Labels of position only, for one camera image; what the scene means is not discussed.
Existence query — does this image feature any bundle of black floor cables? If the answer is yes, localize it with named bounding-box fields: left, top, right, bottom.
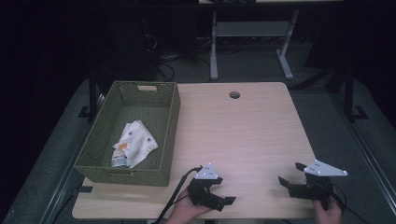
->
left=143, top=32, right=216, bottom=83

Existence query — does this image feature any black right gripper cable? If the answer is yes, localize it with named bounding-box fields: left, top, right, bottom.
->
left=329, top=183, right=369, bottom=224

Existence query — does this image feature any green woven basket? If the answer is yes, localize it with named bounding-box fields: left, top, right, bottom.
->
left=74, top=80, right=181, bottom=188

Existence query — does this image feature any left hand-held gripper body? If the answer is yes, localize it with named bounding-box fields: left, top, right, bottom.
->
left=186, top=161, right=226, bottom=213

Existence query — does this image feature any person's right hand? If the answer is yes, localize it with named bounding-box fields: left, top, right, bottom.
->
left=312, top=196, right=344, bottom=224

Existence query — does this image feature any white metal desk frame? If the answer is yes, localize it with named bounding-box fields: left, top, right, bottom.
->
left=209, top=8, right=300, bottom=82

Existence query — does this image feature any white printed cloth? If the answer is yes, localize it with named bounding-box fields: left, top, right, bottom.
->
left=111, top=119, right=159, bottom=169

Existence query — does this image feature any black metal stand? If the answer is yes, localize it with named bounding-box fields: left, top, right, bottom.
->
left=341, top=60, right=370, bottom=123
left=78, top=69, right=101, bottom=123

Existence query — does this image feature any person's left hand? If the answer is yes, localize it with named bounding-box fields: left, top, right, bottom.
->
left=164, top=188, right=213, bottom=224

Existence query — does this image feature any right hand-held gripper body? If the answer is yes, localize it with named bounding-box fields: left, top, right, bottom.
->
left=293, top=159, right=348, bottom=201

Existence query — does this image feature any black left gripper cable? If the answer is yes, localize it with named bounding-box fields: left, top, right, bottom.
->
left=153, top=166, right=204, bottom=224

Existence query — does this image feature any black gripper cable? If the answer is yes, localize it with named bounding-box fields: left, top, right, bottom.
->
left=153, top=166, right=204, bottom=224
left=329, top=183, right=369, bottom=224

